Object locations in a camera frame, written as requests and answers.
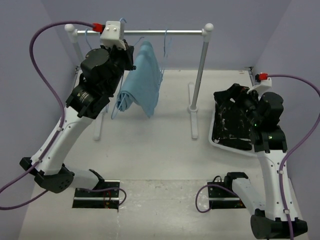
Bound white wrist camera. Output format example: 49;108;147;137
100;21;126;50
247;77;272;96

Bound light blue trousers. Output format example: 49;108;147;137
119;40;161;118

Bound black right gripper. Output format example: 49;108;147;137
214;82;263;125

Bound white plastic basket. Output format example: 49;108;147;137
208;109;261;158

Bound blue wire hanger holding trousers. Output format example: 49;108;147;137
111;17;145;120

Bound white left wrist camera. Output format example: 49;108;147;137
100;21;126;50

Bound aluminium rail right table edge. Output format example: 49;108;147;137
245;66;256;86

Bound purple camera cable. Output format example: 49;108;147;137
195;72;320;240
0;21;127;211

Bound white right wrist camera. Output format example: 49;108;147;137
247;77;272;96

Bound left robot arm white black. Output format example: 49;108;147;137
19;44;136;197

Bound silver clothes rack with white feet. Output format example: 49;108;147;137
64;23;215;141

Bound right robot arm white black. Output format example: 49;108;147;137
213;83;308;240

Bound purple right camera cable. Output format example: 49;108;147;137
195;72;320;240

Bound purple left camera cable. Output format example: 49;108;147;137
0;21;127;211

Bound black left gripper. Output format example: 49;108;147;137
101;37;138;94

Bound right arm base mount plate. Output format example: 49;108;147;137
207;186;246;210

